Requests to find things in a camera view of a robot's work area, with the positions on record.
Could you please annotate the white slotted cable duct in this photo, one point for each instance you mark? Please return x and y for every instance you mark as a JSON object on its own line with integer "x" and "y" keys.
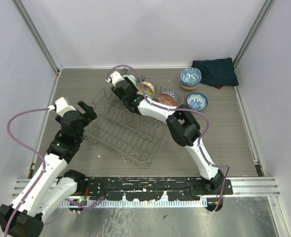
{"x": 163, "y": 203}

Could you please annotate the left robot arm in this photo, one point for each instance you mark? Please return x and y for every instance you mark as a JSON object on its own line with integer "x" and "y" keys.
{"x": 27, "y": 214}

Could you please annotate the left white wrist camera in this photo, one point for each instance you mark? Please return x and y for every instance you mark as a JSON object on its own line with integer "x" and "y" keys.
{"x": 61, "y": 106}

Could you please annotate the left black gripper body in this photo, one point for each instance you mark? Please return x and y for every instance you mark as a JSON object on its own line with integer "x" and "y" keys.
{"x": 84, "y": 121}

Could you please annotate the grey wire dish rack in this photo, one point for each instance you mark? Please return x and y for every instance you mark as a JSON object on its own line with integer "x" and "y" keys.
{"x": 134, "y": 137}

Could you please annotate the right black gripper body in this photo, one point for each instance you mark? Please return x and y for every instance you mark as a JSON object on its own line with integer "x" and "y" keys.
{"x": 131, "y": 86}

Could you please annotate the blue floral bowl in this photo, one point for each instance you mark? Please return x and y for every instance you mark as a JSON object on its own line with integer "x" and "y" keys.
{"x": 197, "y": 101}
{"x": 189, "y": 87}

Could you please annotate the green leaf pattern bowl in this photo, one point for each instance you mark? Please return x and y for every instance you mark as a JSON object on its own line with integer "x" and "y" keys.
{"x": 189, "y": 85}

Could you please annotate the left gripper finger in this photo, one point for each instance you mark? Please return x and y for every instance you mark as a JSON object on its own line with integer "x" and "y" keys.
{"x": 84, "y": 106}
{"x": 90, "y": 115}

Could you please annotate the orange floral bowl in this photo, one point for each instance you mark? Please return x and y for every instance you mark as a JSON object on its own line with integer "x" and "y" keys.
{"x": 189, "y": 88}

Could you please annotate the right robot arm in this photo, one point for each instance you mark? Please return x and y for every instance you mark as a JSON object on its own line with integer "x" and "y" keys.
{"x": 183, "y": 127}

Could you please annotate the blue floral bowl front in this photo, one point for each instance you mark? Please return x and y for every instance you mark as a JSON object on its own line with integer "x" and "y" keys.
{"x": 189, "y": 87}

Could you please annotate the blue white diamond bowl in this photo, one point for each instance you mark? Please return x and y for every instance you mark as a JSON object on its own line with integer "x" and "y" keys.
{"x": 191, "y": 75}

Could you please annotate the yellow bowl with leaves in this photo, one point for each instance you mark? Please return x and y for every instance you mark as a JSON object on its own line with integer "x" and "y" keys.
{"x": 148, "y": 89}

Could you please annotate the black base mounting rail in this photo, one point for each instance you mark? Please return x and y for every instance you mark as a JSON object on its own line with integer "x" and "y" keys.
{"x": 145, "y": 188}

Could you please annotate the red blue zigzag bowl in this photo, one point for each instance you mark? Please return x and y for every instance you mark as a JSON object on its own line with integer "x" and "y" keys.
{"x": 167, "y": 98}

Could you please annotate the dark blue cloth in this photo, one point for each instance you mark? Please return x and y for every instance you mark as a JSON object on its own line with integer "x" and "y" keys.
{"x": 217, "y": 73}

